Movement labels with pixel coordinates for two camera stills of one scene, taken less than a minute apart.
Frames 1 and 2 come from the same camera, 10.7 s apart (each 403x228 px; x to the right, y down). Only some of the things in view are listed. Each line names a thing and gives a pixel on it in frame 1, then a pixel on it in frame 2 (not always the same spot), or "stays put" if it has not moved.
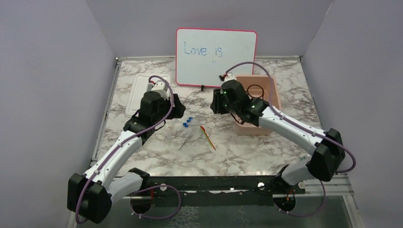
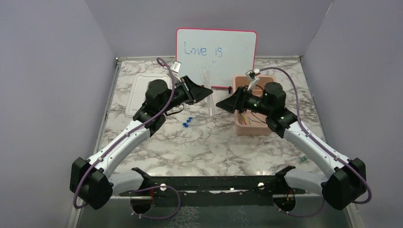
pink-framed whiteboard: (202, 55) stays put
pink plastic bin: (258, 87) stays put
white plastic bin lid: (139, 88) stays put
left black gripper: (177, 111) -> (194, 92)
